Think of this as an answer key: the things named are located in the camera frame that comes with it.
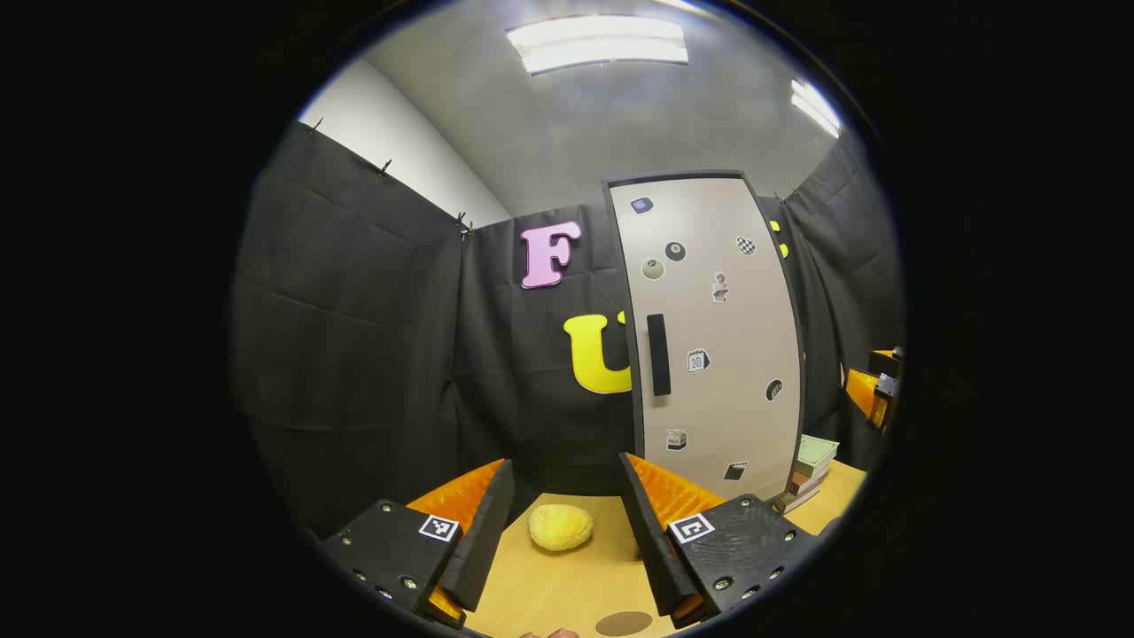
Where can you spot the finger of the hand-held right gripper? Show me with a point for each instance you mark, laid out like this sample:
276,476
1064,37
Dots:
861,390

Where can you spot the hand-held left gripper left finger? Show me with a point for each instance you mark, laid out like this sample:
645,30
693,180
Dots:
485,540

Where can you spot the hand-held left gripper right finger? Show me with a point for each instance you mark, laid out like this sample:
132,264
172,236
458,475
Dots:
654,540

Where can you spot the brown round coaster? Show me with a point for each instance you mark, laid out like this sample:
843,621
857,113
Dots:
624,624

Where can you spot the beige cabinet door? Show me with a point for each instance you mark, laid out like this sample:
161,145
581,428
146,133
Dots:
726,328

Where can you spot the yellow round bread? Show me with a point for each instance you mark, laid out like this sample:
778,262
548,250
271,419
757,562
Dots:
561,527

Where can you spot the brown book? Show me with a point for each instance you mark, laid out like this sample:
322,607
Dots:
808,482

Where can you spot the black backdrop cloth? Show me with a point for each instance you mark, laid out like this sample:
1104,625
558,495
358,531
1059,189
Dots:
354,337

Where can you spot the small ceiling light panel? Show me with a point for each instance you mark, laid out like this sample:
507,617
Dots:
815,106

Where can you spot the large ceiling light panel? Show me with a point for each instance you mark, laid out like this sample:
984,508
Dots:
598,44

